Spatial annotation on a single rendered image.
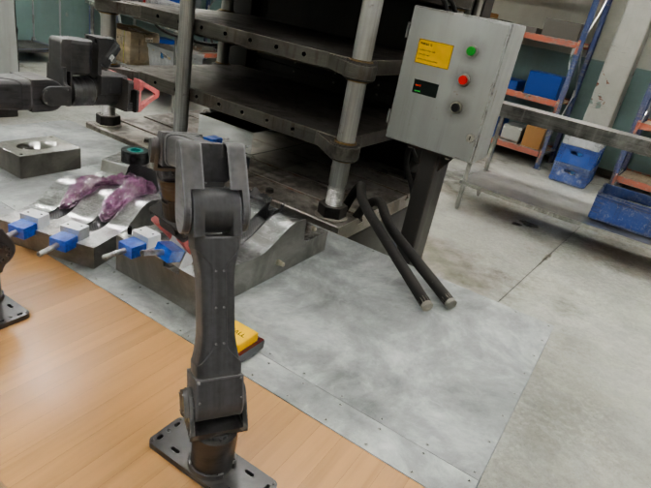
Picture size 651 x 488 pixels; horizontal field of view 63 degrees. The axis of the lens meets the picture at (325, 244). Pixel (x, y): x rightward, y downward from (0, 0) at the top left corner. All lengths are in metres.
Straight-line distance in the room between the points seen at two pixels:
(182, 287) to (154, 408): 0.30
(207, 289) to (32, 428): 0.36
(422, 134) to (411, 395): 0.91
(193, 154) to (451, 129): 1.08
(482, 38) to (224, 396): 1.23
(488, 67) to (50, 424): 1.36
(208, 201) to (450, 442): 0.59
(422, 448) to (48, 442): 0.58
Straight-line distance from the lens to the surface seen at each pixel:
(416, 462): 0.95
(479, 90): 1.65
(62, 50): 1.14
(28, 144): 1.96
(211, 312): 0.74
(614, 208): 4.57
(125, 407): 0.96
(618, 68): 7.17
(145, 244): 1.22
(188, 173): 0.73
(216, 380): 0.76
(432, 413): 1.05
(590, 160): 6.56
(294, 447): 0.92
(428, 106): 1.71
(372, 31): 1.66
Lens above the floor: 1.46
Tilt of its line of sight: 25 degrees down
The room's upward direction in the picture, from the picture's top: 11 degrees clockwise
